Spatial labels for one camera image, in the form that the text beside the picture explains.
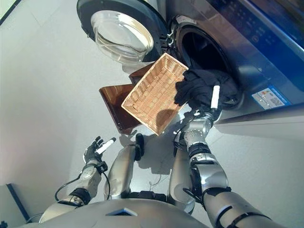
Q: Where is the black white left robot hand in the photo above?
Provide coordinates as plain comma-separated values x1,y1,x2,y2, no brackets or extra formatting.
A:
83,136,117,165

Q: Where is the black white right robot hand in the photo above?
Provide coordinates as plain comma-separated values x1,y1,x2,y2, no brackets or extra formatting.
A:
193,85,223,119

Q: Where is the grey drum washing machine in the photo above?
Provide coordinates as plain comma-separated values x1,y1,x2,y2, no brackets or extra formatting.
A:
163,0,304,124

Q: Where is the round washing machine door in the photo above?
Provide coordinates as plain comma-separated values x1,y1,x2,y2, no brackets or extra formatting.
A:
76,0,168,64

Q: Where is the silver left robot leg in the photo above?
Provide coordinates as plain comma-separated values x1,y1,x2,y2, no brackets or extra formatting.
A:
104,133,145,200

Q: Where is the silver robot leg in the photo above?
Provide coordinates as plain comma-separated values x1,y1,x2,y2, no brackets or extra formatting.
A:
168,142,202,212
104,133,145,200

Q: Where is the white cabinet side panel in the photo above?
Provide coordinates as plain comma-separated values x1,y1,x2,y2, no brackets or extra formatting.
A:
213,110,304,148

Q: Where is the blue white energy label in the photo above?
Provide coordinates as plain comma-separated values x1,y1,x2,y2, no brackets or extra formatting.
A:
251,87,292,110

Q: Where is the brown acrylic stool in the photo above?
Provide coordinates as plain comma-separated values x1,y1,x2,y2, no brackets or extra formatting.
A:
99,64,157,135

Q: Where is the wicker laundry basket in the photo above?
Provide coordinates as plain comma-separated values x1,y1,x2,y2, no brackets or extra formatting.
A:
121,52,190,136

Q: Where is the grey robot torso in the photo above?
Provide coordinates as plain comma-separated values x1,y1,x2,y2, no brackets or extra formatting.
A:
30,190,209,228

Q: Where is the silver right robot leg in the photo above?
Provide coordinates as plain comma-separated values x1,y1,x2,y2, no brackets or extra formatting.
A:
168,142,202,212

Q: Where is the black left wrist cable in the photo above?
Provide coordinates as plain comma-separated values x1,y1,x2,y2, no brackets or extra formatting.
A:
54,163,111,202

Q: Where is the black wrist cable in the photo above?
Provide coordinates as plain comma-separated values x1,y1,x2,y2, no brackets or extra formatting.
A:
173,111,198,150
54,163,111,202

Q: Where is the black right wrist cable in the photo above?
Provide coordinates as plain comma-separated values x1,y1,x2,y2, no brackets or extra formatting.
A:
173,111,198,150

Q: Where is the thin grey floor cable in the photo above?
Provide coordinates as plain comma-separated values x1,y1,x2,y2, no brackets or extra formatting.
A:
148,173,164,190

